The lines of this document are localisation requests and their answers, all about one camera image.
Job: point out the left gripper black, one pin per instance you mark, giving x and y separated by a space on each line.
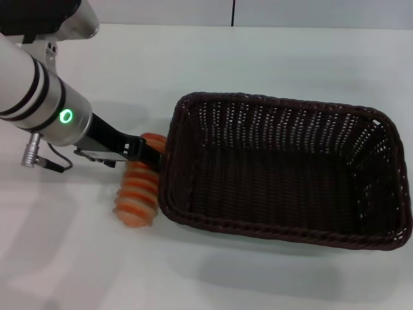
109 139

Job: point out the striped long bread roll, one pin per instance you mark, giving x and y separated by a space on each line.
138 197

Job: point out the dark brown woven basket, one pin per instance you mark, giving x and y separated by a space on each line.
274 181

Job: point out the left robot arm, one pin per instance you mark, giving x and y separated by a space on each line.
35 87

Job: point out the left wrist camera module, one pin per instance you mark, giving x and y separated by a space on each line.
100 157

